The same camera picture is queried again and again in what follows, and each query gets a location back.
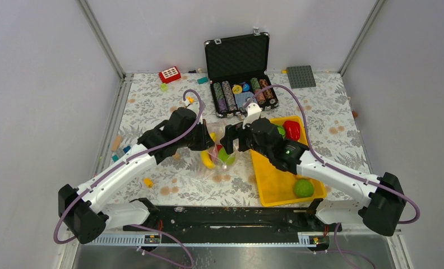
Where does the green toy lime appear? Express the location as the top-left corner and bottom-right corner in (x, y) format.
(293, 179), (315, 198)
(218, 147), (236, 166)

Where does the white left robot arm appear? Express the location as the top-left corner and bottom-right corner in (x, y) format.
(54, 106), (214, 244)

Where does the black poker chip case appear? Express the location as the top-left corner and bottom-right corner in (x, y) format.
(204, 29), (271, 118)

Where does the light green small block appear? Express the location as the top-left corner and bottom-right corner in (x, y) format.
(160, 84), (168, 92)

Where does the small yellow block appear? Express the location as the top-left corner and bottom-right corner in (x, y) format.
(143, 178), (153, 188)

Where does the red white toy block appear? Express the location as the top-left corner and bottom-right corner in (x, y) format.
(159, 66), (182, 84)

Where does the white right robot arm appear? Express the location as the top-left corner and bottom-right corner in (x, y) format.
(220, 118), (406, 236)

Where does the wooden cylinder block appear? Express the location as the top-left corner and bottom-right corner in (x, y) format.
(110, 135), (123, 152)

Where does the red toy pepper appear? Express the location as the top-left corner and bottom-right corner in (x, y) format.
(283, 120), (301, 141)

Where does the grey lego baseplate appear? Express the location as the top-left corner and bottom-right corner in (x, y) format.
(286, 66), (316, 89)

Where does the green toy lime front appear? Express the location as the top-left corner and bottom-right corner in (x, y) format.
(293, 179), (315, 198)

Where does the clear zip top bag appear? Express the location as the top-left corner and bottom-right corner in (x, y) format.
(191, 120), (240, 183)

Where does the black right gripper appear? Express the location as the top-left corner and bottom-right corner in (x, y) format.
(220, 122), (272, 159)

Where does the teal small block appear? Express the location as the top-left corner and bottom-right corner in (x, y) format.
(197, 77), (209, 84)

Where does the floral table mat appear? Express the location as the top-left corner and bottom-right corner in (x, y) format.
(111, 73), (369, 207)

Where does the yellow plastic tray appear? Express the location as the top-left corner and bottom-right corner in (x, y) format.
(251, 116), (327, 207)

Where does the green striped toy watermelon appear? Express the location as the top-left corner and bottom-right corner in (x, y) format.
(277, 125), (286, 139)

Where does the yellow toy banana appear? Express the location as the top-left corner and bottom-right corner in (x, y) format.
(200, 132), (216, 169)

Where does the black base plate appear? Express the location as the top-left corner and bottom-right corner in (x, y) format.
(140, 198), (336, 244)

